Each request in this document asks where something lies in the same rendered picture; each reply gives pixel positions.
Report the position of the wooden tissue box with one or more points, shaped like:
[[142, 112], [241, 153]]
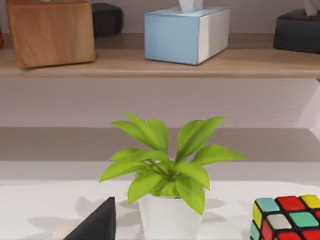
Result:
[[52, 32]]

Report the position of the black tissue box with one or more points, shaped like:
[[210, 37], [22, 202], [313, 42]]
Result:
[[298, 31]]

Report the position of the blue and white tissue box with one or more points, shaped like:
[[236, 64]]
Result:
[[180, 37]]

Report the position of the multicoloured puzzle cube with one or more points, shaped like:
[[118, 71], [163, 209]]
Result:
[[287, 220]]

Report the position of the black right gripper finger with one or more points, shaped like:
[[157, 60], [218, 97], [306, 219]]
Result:
[[100, 222]]

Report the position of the dark rounded box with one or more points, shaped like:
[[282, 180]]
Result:
[[107, 20]]

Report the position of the wooden shelf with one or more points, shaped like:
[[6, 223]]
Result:
[[160, 67]]

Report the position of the green plant in white pot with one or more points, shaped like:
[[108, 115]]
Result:
[[167, 180]]

